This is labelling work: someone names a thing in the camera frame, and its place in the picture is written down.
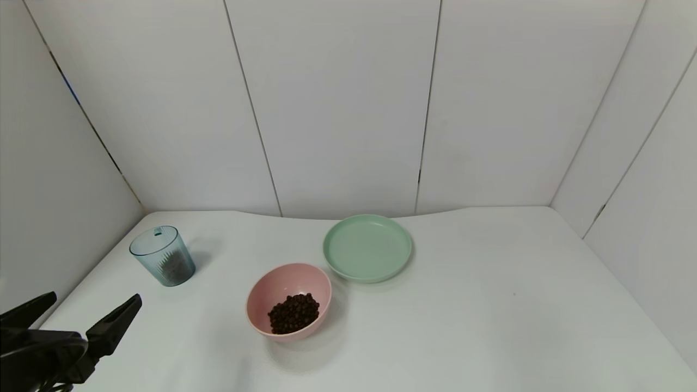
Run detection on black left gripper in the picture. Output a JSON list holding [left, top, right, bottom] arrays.
[[0, 291, 143, 392]]

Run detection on transparent blue ribbed cup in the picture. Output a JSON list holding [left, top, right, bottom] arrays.
[[129, 225, 196, 287]]

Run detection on dark brown beans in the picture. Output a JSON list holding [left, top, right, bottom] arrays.
[[162, 252, 189, 279], [267, 293, 321, 335]]

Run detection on pink bowl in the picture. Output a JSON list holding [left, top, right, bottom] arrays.
[[246, 263, 332, 342]]

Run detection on green round plate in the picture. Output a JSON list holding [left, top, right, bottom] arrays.
[[322, 214, 413, 284]]

